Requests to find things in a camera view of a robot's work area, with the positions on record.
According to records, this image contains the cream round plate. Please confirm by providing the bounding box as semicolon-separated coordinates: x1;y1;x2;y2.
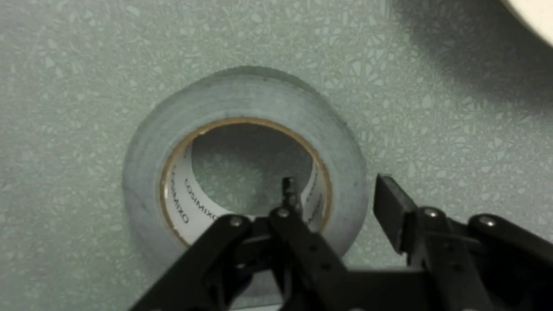
501;0;553;47

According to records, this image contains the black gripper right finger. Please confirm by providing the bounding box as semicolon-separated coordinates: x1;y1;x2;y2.
373;175;553;311

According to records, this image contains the black masking tape roll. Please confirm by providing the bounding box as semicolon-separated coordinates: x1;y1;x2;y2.
121;66;370;275

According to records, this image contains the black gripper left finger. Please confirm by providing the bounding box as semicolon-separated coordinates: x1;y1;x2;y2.
131;179;370;311

